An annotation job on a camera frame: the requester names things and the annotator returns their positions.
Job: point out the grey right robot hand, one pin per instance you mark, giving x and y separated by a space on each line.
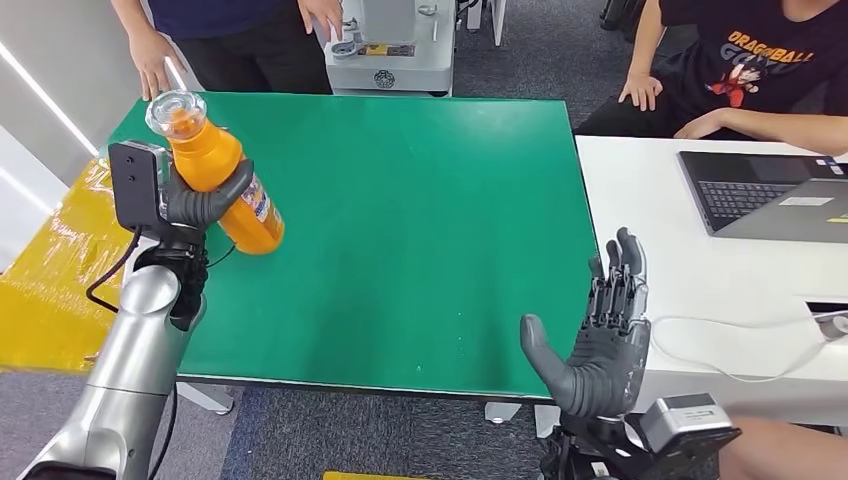
603 371

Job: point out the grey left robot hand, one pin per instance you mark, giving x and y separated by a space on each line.
199 208

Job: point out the orange plastic bottle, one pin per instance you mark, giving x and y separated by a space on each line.
205 152

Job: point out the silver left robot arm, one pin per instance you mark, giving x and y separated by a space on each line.
126 358

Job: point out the white table foot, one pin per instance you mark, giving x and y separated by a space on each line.
501 412
546 420

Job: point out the white desk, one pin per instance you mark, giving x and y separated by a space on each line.
696 265

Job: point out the standing person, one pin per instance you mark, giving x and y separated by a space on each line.
232 40

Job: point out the yellow taped cardboard box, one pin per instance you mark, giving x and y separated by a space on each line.
46 298

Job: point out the white table leg bar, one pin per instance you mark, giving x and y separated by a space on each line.
205 397

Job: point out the green table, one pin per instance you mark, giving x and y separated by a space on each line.
397 232

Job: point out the person's bare leg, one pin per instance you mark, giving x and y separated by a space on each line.
788 450

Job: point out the dark grey laptop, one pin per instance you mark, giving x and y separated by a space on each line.
735 192

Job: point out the black and white device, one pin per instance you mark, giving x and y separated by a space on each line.
831 323

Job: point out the white machine with column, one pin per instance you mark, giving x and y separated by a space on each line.
397 73

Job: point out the yellow flat item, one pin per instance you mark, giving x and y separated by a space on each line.
364 477

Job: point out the seated person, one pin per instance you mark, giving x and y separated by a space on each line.
748 73

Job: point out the white furniture leg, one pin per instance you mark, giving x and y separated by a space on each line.
493 20

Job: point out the black background object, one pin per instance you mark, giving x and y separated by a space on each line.
619 16

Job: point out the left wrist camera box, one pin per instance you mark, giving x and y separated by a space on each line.
132 182

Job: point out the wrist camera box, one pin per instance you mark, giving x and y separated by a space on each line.
682 417
132 182

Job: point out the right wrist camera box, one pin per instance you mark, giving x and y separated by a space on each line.
682 417

